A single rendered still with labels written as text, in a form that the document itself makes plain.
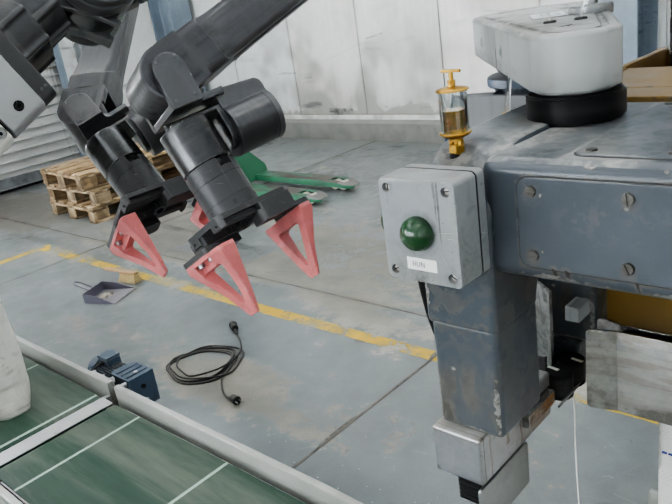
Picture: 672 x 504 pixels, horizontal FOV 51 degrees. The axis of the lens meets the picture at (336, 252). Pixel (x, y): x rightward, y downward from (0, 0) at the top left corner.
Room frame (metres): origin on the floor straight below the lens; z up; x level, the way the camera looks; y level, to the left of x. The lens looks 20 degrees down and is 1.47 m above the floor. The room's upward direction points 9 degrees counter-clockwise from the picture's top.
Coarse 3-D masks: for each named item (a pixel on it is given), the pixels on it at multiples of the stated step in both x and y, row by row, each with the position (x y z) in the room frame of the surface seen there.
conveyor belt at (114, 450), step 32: (96, 416) 1.89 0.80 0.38; (128, 416) 1.86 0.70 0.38; (64, 448) 1.73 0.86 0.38; (96, 448) 1.71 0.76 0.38; (128, 448) 1.69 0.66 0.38; (160, 448) 1.66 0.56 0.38; (192, 448) 1.64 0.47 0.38; (32, 480) 1.60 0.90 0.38; (64, 480) 1.58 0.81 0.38; (96, 480) 1.56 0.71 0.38; (128, 480) 1.54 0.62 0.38; (160, 480) 1.52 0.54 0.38; (192, 480) 1.50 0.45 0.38; (224, 480) 1.48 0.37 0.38; (256, 480) 1.46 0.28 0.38
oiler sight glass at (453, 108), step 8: (440, 96) 0.60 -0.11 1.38; (448, 96) 0.60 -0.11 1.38; (456, 96) 0.59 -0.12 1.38; (464, 96) 0.60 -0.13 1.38; (440, 104) 0.60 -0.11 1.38; (448, 104) 0.60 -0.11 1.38; (456, 104) 0.59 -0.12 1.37; (464, 104) 0.60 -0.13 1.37; (440, 112) 0.60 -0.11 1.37; (448, 112) 0.60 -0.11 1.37; (456, 112) 0.59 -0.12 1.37; (464, 112) 0.60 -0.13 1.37; (440, 120) 0.61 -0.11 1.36; (448, 120) 0.60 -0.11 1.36; (456, 120) 0.59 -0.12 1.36; (464, 120) 0.60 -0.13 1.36; (448, 128) 0.60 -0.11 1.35; (456, 128) 0.59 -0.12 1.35; (464, 128) 0.60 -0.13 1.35
